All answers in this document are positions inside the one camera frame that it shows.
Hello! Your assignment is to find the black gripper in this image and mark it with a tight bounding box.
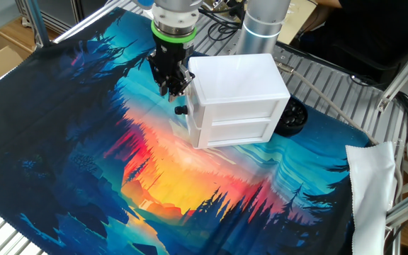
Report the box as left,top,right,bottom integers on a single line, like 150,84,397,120
147,38,196,103

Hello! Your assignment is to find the white drawer with knob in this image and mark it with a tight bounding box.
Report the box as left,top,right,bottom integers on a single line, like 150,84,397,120
174,83,202,125

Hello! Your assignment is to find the white lower drawer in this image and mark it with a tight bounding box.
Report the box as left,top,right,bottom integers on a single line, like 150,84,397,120
186,116,202,149

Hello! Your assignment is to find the white plastic drawer cabinet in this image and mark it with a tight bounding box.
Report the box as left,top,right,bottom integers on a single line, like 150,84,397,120
185,52,292,149

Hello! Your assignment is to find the colourful forest sunset cloth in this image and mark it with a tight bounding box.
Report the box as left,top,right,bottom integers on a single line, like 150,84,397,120
0,7,371,255

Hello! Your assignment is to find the black round container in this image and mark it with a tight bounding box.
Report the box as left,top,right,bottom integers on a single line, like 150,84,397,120
273,96,310,137

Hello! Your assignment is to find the aluminium flight case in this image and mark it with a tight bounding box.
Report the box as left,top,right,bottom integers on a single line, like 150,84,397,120
14,0,95,35

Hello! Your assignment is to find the tan cardboard sheet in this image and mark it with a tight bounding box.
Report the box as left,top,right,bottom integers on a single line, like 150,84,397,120
278,0,320,45

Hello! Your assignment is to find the open cardboard box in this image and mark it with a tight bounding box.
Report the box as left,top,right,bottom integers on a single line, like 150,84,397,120
0,19,33,93

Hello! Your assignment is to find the person in black clothes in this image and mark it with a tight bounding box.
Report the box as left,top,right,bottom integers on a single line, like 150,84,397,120
288,0,408,86

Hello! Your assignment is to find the white cloth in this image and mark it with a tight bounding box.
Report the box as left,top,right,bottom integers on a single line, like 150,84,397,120
344,141,398,255

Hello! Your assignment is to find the green flange ring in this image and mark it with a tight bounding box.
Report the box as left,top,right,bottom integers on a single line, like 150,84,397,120
150,20,198,44

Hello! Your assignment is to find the black cable bundle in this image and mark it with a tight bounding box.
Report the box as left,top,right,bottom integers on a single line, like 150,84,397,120
198,3,247,42

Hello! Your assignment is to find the grey cable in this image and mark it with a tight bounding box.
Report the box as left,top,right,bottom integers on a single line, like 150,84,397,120
276,62,402,201

